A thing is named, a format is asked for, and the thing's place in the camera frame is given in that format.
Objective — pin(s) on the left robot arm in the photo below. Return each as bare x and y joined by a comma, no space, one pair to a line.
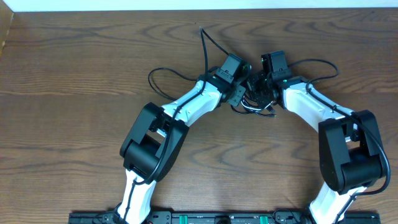
155,139

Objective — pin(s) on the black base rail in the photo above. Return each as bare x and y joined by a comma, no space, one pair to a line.
283,216

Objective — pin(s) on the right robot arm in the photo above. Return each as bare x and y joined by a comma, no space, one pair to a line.
352,160

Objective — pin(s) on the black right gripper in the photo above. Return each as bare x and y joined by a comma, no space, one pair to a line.
256,77

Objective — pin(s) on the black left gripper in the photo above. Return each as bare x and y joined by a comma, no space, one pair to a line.
237,99

